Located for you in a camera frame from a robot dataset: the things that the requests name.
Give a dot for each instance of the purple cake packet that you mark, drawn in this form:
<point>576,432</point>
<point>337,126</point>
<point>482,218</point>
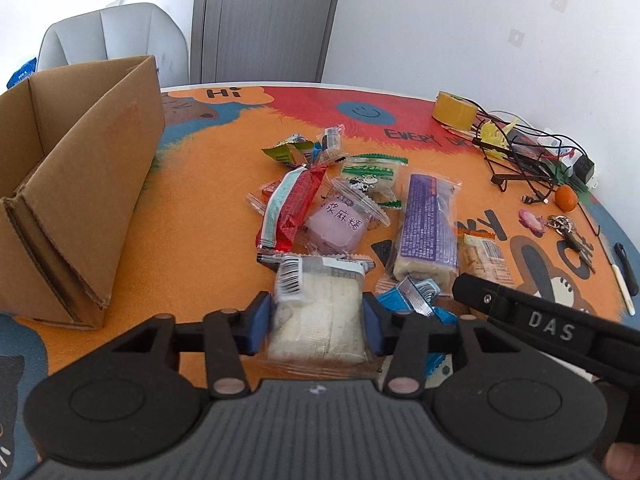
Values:
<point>425,225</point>

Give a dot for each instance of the grey door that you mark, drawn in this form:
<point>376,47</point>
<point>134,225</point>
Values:
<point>270,25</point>

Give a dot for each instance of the blue plastic bag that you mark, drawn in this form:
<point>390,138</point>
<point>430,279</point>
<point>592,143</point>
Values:
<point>21,74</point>

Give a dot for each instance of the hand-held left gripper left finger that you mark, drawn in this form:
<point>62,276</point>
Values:
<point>257,324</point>

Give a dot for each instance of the white pen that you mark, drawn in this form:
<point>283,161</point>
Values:
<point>628,300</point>

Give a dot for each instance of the brown cardboard box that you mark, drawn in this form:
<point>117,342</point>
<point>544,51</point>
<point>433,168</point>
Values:
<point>100,185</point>

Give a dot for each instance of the small clear blue candy packet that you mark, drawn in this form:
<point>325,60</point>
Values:
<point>330,142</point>

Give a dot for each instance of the colourful printed table mat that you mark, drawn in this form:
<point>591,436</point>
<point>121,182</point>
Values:
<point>200,240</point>

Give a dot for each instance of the green white cow-print packet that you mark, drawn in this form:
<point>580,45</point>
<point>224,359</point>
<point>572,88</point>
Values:
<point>372,170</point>

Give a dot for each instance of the black power adapter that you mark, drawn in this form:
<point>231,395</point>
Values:
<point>584,169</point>

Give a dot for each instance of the blue snack packet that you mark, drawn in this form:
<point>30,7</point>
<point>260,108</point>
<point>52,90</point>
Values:
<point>410,295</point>

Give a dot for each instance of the green snack packet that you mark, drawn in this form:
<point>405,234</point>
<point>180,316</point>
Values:
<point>285,152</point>

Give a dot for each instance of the yellow tape roll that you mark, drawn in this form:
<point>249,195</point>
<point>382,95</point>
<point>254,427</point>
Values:
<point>452,109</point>

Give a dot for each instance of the small clear orange candy packet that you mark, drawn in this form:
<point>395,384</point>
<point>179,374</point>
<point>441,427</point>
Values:
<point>267,191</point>

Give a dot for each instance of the beige biscuit packet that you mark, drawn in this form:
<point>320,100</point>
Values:
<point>482,257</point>

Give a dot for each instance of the orange tangerine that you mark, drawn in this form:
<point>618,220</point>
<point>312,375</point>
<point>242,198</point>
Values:
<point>566,197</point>

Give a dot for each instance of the red snack packet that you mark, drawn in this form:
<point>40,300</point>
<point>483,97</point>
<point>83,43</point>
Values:
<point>292,210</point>

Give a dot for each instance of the black pen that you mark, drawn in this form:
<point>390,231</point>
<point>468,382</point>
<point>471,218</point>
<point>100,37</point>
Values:
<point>625,262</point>

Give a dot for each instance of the pink mochi packet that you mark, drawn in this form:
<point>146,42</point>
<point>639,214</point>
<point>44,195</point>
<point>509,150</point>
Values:
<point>335,225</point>

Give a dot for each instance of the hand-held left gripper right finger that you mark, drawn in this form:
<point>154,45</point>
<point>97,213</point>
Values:
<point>372,327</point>

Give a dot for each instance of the clear wall hook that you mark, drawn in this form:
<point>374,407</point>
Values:
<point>515,37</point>
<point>558,3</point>

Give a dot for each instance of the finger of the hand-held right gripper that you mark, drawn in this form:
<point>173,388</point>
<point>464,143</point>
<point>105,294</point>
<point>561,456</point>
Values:
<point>500,302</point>

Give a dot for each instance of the white cake packet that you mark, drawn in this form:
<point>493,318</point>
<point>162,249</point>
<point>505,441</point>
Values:
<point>315,315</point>

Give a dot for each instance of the white power strip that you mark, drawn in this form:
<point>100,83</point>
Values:
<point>550,152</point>

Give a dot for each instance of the person's right hand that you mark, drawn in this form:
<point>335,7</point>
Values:
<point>622,462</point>

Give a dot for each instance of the yellow plastic toy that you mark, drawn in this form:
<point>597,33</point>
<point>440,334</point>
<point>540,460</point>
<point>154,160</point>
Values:
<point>492,136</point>

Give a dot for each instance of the bunch of keys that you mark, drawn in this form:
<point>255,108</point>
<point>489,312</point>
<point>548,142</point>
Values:
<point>570,237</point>

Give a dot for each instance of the grey padded chair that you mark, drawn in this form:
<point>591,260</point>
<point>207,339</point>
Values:
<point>125,35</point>

